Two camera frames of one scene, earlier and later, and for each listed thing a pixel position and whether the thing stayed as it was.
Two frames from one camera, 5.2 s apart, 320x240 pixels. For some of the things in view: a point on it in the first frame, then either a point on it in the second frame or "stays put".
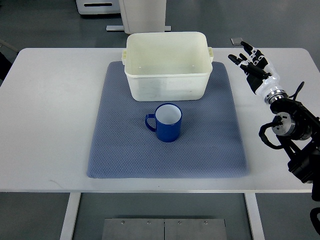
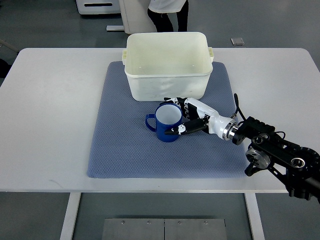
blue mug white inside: x=168 y=117 stays put
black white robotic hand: x=262 y=78 to x=200 y=117
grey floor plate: x=236 y=41 stays put
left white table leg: x=74 y=200 stays put
